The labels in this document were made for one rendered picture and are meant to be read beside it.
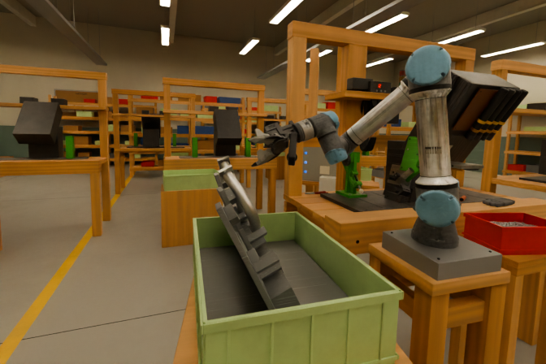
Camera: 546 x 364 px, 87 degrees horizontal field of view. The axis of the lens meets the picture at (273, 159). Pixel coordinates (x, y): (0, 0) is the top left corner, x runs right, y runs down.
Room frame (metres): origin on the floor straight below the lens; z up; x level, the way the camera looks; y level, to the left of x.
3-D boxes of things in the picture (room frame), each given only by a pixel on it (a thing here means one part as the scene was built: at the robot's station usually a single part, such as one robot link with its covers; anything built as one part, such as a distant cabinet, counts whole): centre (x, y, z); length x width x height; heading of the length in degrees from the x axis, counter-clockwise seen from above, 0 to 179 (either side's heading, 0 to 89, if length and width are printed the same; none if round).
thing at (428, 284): (1.01, -0.59, 0.83); 0.32 x 0.32 x 0.04; 17
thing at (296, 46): (2.06, -0.79, 1.36); 1.49 x 0.09 x 0.97; 109
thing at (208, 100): (8.06, 2.33, 1.12); 3.01 x 0.54 x 2.24; 110
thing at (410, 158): (1.69, -0.84, 1.17); 0.13 x 0.12 x 0.20; 109
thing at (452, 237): (1.01, -0.59, 0.96); 0.15 x 0.15 x 0.10
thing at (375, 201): (1.78, -0.89, 0.89); 1.10 x 0.42 x 0.02; 109
